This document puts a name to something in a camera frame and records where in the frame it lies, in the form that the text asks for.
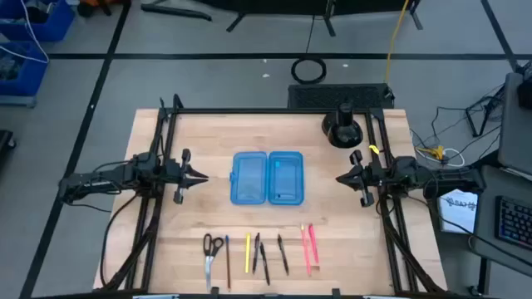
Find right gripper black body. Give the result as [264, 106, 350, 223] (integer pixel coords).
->
[349, 149, 386, 208]

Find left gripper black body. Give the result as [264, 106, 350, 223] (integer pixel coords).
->
[165, 148, 193, 205]

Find blue translucent supply box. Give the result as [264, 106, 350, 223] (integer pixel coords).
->
[229, 150, 305, 206]

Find pink highlighter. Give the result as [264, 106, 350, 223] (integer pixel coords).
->
[308, 223, 321, 266]

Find thin pink yellow-tipped pen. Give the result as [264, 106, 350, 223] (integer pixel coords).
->
[299, 223, 313, 277]

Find black handled scissors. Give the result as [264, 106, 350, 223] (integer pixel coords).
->
[202, 233, 225, 293]

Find blue capped brown pen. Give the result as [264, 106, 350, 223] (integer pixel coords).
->
[224, 234, 232, 290]

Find yellow highlighter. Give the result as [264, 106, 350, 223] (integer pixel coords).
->
[244, 232, 252, 274]

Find black gel pen rubber grip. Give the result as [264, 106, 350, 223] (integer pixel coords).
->
[252, 232, 261, 275]
[277, 233, 290, 277]

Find matte black printed pen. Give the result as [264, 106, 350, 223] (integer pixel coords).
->
[259, 242, 271, 287]

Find black desk lamp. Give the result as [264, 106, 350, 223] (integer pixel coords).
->
[322, 101, 365, 150]

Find yellow plug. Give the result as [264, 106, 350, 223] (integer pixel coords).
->
[416, 145, 446, 161]

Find black perforated computer case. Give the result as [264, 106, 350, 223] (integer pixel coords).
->
[287, 82, 396, 110]

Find grey desk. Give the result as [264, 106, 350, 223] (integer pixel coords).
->
[469, 164, 532, 267]

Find black keyboard coloured keys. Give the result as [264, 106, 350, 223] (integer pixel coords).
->
[494, 194, 532, 252]

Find grey flat panel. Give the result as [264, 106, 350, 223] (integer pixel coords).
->
[497, 72, 532, 175]

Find black flat bar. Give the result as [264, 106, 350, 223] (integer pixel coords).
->
[140, 2, 213, 22]

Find black rounded object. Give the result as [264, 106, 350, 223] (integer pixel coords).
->
[0, 130, 17, 162]

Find blue plastic bin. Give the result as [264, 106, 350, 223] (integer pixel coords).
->
[0, 0, 76, 43]
[0, 40, 50, 98]

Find grey pallet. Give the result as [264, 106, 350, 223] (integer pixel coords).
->
[0, 94, 37, 109]

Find orange and black object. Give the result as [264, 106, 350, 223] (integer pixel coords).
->
[77, 0, 132, 18]

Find black aluminium frame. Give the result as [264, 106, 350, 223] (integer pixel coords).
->
[95, 93, 450, 297]

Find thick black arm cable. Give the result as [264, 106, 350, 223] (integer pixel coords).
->
[98, 193, 140, 287]

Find coiled black cable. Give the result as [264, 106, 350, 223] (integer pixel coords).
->
[290, 56, 328, 86]

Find yellow cable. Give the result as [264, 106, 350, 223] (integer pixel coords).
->
[383, 0, 411, 84]

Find thin white cable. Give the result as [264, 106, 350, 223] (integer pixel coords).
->
[0, 0, 51, 66]

